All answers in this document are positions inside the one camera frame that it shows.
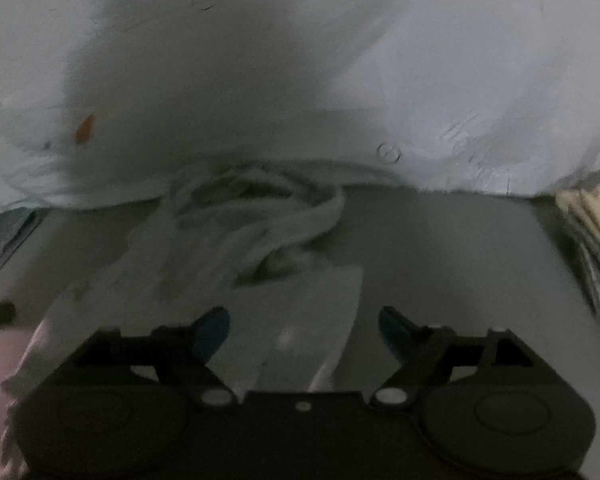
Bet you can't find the white knit garment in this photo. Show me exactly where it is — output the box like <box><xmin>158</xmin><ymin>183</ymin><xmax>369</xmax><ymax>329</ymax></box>
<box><xmin>0</xmin><ymin>158</ymin><xmax>406</xmax><ymax>480</ymax></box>

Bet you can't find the blue checked folded garment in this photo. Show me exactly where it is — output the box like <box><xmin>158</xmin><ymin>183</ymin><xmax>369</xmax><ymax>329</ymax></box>
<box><xmin>564</xmin><ymin>214</ymin><xmax>600</xmax><ymax>315</ymax></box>

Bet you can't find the dark patterned folded garment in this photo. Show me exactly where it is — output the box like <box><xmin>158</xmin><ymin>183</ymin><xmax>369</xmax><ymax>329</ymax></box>
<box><xmin>0</xmin><ymin>208</ymin><xmax>47</xmax><ymax>271</ymax></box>

